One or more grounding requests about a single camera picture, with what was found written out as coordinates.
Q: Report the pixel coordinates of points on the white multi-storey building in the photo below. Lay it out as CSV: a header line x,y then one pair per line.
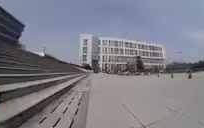
x,y
123,50

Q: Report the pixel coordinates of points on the dark tree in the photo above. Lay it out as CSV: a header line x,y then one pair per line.
x,y
140,64

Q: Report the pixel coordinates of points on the grey paved plaza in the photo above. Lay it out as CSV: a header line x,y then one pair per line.
x,y
140,96

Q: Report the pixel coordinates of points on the slotted drain paving strip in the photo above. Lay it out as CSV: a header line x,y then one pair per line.
x,y
61,110

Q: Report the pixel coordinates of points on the wide grey stone steps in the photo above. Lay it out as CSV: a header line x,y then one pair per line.
x,y
23,63

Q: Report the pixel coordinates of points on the row of trees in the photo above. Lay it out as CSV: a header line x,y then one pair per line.
x,y
200,65

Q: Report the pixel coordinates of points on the dark tiered building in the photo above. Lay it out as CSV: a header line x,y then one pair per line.
x,y
3,23

